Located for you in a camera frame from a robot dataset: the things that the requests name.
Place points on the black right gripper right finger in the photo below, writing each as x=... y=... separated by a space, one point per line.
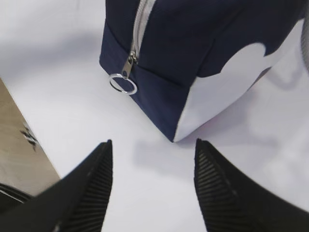
x=232 y=202

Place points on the torn tape on table edge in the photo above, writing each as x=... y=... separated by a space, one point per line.
x=29 y=136

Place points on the navy blue insulated lunch bag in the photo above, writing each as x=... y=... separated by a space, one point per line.
x=184 y=61

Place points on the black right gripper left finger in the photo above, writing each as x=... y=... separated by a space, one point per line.
x=76 y=203

